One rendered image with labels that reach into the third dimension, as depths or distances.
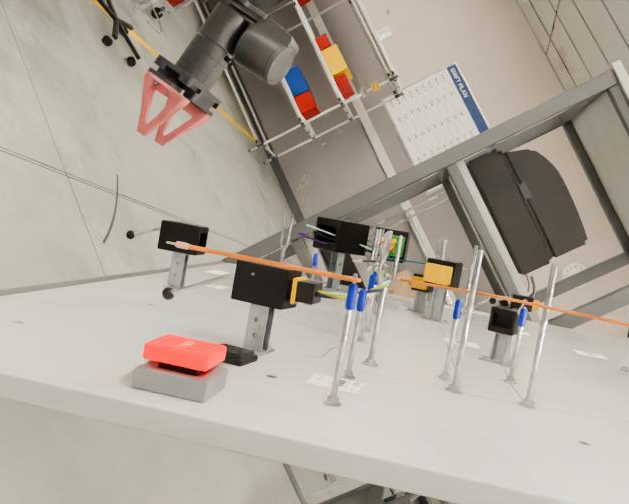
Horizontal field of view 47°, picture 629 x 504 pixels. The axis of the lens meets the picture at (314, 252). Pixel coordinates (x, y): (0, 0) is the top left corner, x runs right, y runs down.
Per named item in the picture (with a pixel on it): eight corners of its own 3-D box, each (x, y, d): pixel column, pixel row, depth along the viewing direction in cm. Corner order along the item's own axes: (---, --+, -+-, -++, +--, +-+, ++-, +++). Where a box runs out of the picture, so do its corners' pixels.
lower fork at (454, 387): (463, 395, 71) (490, 252, 70) (445, 391, 71) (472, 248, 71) (462, 390, 73) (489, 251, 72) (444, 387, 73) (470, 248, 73)
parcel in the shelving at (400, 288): (382, 278, 765) (407, 266, 760) (387, 281, 805) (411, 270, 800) (395, 306, 759) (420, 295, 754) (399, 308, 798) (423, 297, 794)
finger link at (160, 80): (174, 156, 101) (213, 100, 101) (151, 143, 94) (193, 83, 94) (139, 130, 103) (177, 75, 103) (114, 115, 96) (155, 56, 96)
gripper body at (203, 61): (215, 113, 104) (245, 70, 104) (186, 90, 94) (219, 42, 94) (181, 89, 105) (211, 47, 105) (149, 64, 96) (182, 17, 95)
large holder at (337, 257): (384, 296, 157) (396, 230, 156) (328, 292, 144) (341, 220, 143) (360, 290, 161) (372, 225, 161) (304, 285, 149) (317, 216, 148)
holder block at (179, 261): (125, 275, 116) (135, 213, 115) (199, 289, 114) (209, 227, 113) (113, 276, 111) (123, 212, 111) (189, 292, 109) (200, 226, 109)
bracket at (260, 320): (253, 346, 77) (261, 299, 77) (274, 351, 76) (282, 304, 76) (235, 351, 73) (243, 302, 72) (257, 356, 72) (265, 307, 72)
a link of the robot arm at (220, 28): (231, 8, 103) (216, -11, 97) (268, 32, 101) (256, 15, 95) (202, 48, 103) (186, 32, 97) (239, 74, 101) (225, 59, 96)
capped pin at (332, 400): (322, 399, 60) (345, 270, 59) (340, 402, 60) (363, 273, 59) (323, 405, 58) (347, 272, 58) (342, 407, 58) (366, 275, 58)
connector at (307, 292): (277, 295, 75) (280, 275, 75) (322, 302, 74) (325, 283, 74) (268, 296, 72) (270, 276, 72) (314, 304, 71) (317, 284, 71)
